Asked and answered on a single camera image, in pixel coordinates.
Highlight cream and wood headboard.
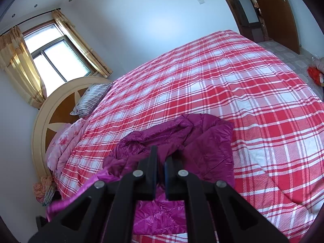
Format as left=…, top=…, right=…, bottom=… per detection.
left=31, top=77, right=113, bottom=180

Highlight bed with red plaid sheet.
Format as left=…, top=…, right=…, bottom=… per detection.
left=54, top=30, right=324, bottom=243

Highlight floral cloth bundle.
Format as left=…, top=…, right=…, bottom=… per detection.
left=33, top=176, right=55, bottom=207

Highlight yellow curtain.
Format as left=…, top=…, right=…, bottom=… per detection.
left=0, top=27, right=47, bottom=109
left=52, top=10, right=113, bottom=78

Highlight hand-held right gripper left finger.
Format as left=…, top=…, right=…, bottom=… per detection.
left=28, top=145, right=159, bottom=243

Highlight striped pillow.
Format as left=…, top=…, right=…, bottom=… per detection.
left=70, top=83, right=112, bottom=117

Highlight red plush toy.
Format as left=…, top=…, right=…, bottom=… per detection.
left=307, top=66, right=324, bottom=85

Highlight window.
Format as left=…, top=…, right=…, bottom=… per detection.
left=23, top=23, right=93, bottom=97

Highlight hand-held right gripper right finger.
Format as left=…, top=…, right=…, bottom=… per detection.
left=164, top=156, right=289, bottom=243

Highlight pink floral quilt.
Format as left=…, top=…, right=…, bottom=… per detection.
left=46, top=118, right=89, bottom=175

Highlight brown door frame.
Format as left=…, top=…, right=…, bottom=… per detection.
left=214, top=0, right=269, bottom=42

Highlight purple down jacket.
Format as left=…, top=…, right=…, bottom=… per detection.
left=46, top=113, right=234, bottom=236

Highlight black curtain rod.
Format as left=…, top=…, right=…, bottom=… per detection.
left=0, top=8, right=61, bottom=37

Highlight brown wooden door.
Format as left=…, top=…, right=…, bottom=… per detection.
left=247, top=0, right=300, bottom=55

